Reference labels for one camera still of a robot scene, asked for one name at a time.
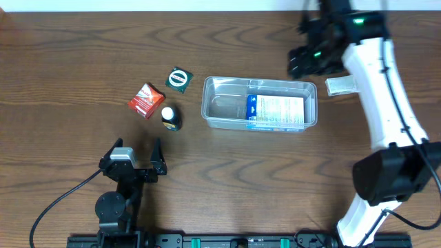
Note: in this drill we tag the red Panadol box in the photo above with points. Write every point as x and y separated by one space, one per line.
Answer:
146 101

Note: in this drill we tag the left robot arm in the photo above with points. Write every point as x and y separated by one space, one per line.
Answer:
118 210

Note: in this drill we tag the blue fever patch box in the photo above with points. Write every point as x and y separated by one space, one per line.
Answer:
275 113

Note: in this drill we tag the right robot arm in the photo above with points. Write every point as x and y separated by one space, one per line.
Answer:
403 159

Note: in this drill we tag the white green medicine sachet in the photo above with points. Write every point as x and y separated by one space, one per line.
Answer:
341 85

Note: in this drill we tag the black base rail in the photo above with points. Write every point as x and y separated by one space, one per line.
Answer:
180 241

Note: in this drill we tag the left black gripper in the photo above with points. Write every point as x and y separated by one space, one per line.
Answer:
138 173

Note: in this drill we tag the dark green square box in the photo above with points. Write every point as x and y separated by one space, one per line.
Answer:
179 79

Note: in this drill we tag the clear plastic container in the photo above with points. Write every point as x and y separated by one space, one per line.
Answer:
224 99

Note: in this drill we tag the dark bottle white cap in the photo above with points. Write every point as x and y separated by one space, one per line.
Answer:
171 119

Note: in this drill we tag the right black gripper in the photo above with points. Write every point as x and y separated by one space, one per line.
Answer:
301 60

